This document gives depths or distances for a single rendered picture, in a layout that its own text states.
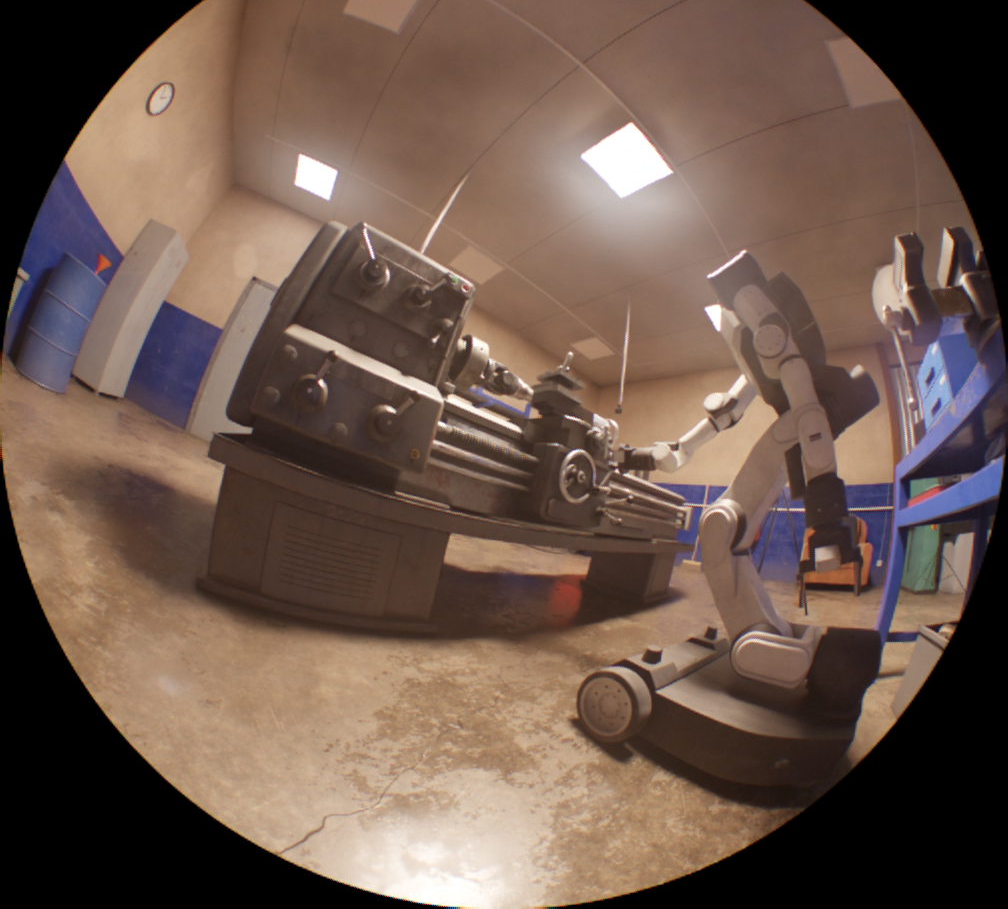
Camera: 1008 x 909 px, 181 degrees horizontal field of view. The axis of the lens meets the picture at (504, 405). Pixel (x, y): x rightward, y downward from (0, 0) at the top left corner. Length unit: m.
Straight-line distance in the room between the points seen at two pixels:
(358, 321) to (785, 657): 1.44
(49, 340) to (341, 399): 2.64
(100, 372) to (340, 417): 3.42
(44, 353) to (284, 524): 2.53
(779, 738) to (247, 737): 0.90
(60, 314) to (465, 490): 3.04
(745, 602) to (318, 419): 1.15
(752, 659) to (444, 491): 1.07
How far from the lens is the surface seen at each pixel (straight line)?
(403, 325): 1.09
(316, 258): 1.15
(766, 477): 0.89
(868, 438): 5.45
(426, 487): 1.13
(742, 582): 0.89
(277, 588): 1.07
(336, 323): 1.05
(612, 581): 2.57
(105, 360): 3.98
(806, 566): 0.63
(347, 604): 1.10
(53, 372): 3.10
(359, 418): 0.88
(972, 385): 0.93
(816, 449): 0.64
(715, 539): 0.87
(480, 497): 1.23
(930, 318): 0.77
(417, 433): 0.92
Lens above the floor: 0.55
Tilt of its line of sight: 16 degrees up
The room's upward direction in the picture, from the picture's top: 15 degrees clockwise
